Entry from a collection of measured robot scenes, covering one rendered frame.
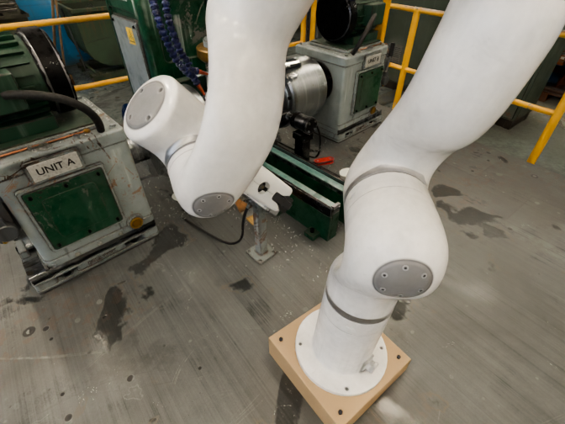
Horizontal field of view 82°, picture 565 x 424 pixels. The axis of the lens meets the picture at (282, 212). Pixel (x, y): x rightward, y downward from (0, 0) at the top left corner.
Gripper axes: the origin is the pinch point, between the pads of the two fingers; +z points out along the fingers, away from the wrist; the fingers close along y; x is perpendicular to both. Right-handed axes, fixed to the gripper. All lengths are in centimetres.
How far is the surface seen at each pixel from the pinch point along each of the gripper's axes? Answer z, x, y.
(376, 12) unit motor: 48, -82, 48
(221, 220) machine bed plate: 30, 16, 37
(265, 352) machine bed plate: 18.4, 29.9, -6.9
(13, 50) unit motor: -31, 6, 54
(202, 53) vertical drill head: 7, -24, 62
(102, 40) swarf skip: 120, -44, 461
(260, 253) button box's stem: 28.5, 15.5, 16.1
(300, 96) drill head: 38, -36, 47
